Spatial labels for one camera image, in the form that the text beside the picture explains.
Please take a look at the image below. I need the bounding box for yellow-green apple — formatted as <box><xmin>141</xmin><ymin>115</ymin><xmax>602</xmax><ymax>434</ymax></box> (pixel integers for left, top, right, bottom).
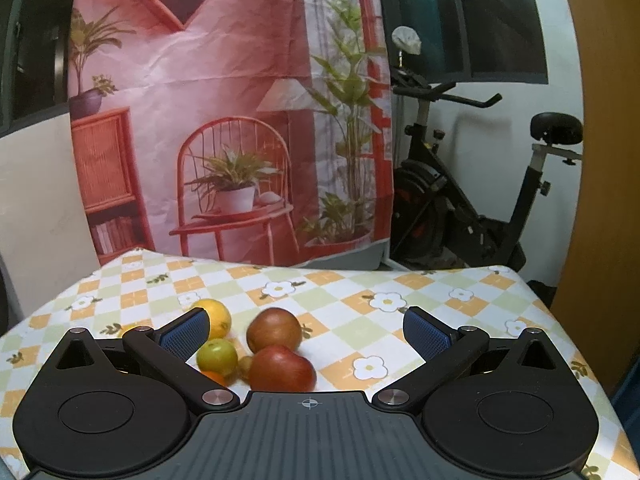
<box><xmin>196</xmin><ymin>338</ymin><xmax>239</xmax><ymax>377</ymax></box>

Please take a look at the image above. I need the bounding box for yellow lemon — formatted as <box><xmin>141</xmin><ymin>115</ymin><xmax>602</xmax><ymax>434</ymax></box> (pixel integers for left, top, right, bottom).
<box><xmin>192</xmin><ymin>298</ymin><xmax>232</xmax><ymax>339</ymax></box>

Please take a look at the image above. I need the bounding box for dull red-brown apple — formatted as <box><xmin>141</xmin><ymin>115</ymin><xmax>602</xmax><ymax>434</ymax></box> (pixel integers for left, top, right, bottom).
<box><xmin>246</xmin><ymin>308</ymin><xmax>303</xmax><ymax>353</ymax></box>

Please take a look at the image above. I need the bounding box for bright red apple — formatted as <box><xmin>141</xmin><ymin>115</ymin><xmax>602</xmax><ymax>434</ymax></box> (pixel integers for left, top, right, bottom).
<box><xmin>248</xmin><ymin>344</ymin><xmax>317</xmax><ymax>392</ymax></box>

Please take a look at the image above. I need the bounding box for orange mandarin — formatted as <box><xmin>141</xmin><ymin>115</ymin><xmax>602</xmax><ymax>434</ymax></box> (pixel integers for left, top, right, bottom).
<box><xmin>202</xmin><ymin>370</ymin><xmax>228</xmax><ymax>387</ymax></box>

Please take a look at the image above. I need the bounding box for small brown kiwi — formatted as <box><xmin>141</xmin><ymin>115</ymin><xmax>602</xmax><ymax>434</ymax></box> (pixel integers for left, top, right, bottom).
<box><xmin>236</xmin><ymin>356</ymin><xmax>253</xmax><ymax>382</ymax></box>

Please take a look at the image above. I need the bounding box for floral checkered tablecloth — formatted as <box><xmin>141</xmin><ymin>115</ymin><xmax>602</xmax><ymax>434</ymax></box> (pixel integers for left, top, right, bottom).
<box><xmin>1</xmin><ymin>249</ymin><xmax>639</xmax><ymax>479</ymax></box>

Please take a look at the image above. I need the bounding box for black exercise bike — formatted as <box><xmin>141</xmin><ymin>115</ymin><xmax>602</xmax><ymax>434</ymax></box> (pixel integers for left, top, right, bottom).
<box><xmin>390</xmin><ymin>26</ymin><xmax>584</xmax><ymax>283</ymax></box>

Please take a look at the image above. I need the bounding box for wooden door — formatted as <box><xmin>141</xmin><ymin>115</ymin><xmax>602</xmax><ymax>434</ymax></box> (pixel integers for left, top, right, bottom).
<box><xmin>552</xmin><ymin>0</ymin><xmax>639</xmax><ymax>393</ymax></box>

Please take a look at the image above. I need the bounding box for pink printed backdrop cloth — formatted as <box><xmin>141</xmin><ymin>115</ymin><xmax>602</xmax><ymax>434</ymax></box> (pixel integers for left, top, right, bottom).
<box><xmin>69</xmin><ymin>0</ymin><xmax>393</xmax><ymax>270</ymax></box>

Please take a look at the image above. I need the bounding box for dark window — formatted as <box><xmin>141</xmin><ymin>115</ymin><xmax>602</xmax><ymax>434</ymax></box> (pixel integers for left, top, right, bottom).
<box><xmin>381</xmin><ymin>0</ymin><xmax>548</xmax><ymax>84</ymax></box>

